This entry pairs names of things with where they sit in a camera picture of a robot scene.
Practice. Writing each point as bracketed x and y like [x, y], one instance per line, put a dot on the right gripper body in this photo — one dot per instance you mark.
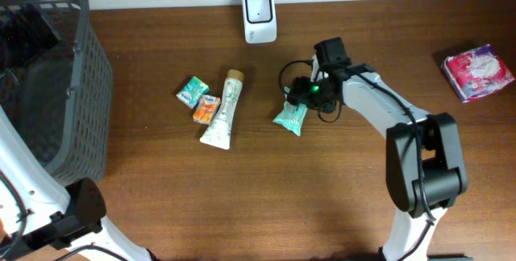
[319, 94]

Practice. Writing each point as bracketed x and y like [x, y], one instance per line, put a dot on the teal wet wipes pouch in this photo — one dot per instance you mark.
[292, 117]

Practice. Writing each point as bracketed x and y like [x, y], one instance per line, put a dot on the orange pocket tissue pack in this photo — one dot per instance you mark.
[206, 109]

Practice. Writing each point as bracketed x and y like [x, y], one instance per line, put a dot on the white tube with cork cap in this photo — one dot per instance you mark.
[218, 133]

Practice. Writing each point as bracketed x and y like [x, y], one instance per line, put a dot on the green pocket tissue pack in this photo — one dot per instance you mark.
[191, 93]

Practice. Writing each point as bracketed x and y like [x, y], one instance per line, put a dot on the red purple tissue pack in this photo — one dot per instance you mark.
[476, 73]

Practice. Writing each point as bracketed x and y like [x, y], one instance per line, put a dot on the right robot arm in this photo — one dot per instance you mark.
[425, 169]

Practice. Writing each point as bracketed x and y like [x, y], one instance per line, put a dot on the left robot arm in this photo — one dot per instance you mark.
[38, 212]

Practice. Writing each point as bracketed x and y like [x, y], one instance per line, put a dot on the white barcode scanner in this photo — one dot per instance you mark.
[259, 21]

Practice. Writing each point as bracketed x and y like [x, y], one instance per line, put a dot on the dark grey plastic basket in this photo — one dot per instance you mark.
[60, 102]

